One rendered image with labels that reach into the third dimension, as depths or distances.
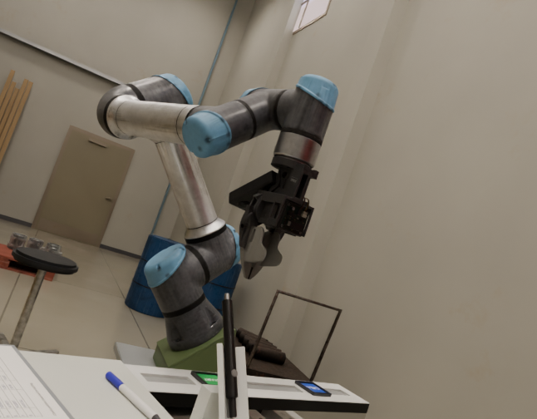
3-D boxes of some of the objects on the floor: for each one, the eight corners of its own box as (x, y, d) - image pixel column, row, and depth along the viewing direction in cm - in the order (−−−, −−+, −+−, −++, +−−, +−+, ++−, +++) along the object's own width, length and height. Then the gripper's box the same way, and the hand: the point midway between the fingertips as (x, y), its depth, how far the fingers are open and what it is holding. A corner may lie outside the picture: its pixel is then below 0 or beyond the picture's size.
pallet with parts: (56, 269, 604) (65, 245, 606) (55, 282, 533) (65, 255, 535) (-41, 244, 559) (-31, 218, 562) (-57, 253, 488) (-45, 224, 490)
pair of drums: (226, 337, 552) (250, 268, 558) (129, 314, 504) (156, 238, 510) (208, 319, 622) (229, 257, 628) (120, 297, 573) (145, 229, 580)
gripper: (293, 156, 74) (249, 283, 72) (329, 175, 79) (289, 294, 78) (261, 152, 80) (219, 269, 79) (296, 170, 86) (258, 280, 84)
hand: (247, 270), depth 81 cm, fingers closed
